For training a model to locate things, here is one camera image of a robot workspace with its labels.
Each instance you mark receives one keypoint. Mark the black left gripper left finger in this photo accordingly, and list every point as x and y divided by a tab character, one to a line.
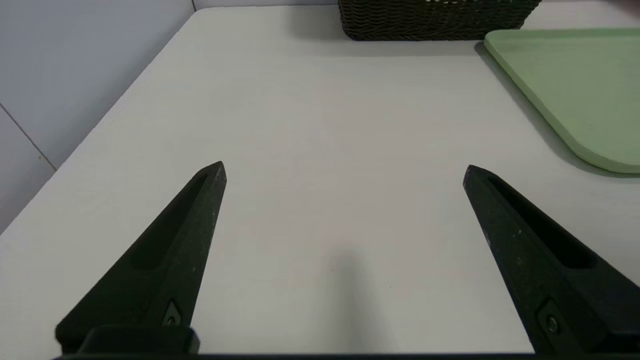
160	265

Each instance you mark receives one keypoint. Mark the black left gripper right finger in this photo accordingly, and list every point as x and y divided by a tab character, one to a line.
545	270

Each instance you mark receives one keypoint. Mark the dark brown wicker basket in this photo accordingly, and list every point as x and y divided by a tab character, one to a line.
435	20

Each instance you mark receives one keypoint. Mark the light green plastic tray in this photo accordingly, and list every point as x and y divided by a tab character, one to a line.
580	90

